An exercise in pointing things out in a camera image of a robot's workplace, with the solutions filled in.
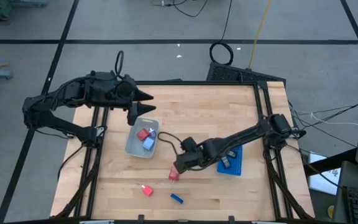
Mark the yellow floor cable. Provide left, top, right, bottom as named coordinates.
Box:
left=247, top=0, right=273, bottom=69

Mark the white sheet of paper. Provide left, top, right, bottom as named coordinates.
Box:
left=308, top=152, right=341, bottom=196

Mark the black perforated metal case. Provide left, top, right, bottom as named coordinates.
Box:
left=206, top=62, right=287, bottom=84

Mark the blue plastic basket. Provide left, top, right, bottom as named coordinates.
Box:
left=216, top=145, right=244, bottom=177

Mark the blue usb stick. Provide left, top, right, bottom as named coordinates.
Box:
left=170, top=193, right=185, bottom=205

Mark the light blue wall charger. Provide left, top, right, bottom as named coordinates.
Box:
left=142, top=137, right=155, bottom=151

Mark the grey plastic tray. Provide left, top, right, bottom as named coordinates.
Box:
left=124, top=117, right=160, bottom=159

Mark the coiled black floor cable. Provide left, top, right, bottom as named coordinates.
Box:
left=209, top=0, right=234, bottom=66

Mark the white cable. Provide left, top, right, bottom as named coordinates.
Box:
left=310, top=112, right=358, bottom=133

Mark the thin black floor cable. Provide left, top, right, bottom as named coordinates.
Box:
left=152, top=0, right=209, bottom=18

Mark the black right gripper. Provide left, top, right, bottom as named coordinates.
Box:
left=172, top=151, right=205, bottom=175

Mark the small red wall charger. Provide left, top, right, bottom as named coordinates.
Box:
left=140, top=184, right=154, bottom=197

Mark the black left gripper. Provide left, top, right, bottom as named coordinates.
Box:
left=110, top=74, right=157, bottom=126

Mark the black aluminium table frame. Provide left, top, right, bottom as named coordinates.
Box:
left=54, top=80, right=315, bottom=224

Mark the dark desk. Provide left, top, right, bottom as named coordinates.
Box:
left=303, top=147, right=358, bottom=224

